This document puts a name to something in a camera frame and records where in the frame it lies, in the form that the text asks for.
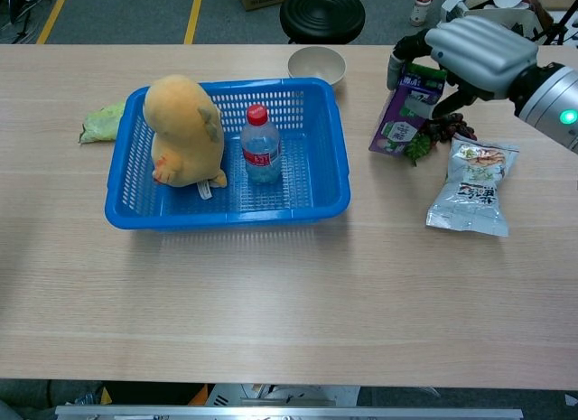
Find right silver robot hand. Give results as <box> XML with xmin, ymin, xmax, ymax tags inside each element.
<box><xmin>387</xmin><ymin>15</ymin><xmax>540</xmax><ymax>119</ymax></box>

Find purple milk carton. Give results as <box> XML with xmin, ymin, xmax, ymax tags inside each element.
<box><xmin>368</xmin><ymin>61</ymin><xmax>448</xmax><ymax>157</ymax></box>

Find clear water bottle red cap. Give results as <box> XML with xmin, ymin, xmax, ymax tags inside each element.
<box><xmin>240</xmin><ymin>104</ymin><xmax>284</xmax><ymax>185</ymax></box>

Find yellow plush duck toy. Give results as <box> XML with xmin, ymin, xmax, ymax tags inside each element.
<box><xmin>143</xmin><ymin>74</ymin><xmax>228</xmax><ymax>200</ymax></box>

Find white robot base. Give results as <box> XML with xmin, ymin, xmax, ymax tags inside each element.
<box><xmin>205</xmin><ymin>383</ymin><xmax>362</xmax><ymax>407</ymax></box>

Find white snack bag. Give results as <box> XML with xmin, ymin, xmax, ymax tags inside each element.
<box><xmin>425</xmin><ymin>137</ymin><xmax>520</xmax><ymax>238</ymax></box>

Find white bottle red cap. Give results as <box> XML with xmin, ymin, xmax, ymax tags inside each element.
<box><xmin>409</xmin><ymin>0</ymin><xmax>435</xmax><ymax>27</ymax></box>

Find black tripod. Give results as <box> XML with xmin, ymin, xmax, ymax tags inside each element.
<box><xmin>539</xmin><ymin>8</ymin><xmax>578</xmax><ymax>46</ymax></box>

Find purple artificial grape bunch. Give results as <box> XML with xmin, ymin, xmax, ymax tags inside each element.
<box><xmin>403</xmin><ymin>112</ymin><xmax>478</xmax><ymax>167</ymax></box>

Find black round stool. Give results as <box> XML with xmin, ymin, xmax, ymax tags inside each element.
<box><xmin>279</xmin><ymin>0</ymin><xmax>367</xmax><ymax>45</ymax></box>

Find beige bowl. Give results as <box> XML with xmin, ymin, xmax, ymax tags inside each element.
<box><xmin>287</xmin><ymin>45</ymin><xmax>347</xmax><ymax>86</ymax></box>

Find blue plastic perforated basket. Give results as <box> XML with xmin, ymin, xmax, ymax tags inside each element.
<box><xmin>104</xmin><ymin>77</ymin><xmax>352</xmax><ymax>232</ymax></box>

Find green lettuce leaf toy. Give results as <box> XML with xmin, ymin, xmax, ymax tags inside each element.
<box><xmin>79</xmin><ymin>100</ymin><xmax>127</xmax><ymax>145</ymax></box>

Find aluminium rail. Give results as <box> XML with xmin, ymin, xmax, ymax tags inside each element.
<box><xmin>54</xmin><ymin>405</ymin><xmax>524</xmax><ymax>420</ymax></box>

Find black cable bundle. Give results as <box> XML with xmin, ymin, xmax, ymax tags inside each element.
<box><xmin>0</xmin><ymin>0</ymin><xmax>58</xmax><ymax>44</ymax></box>

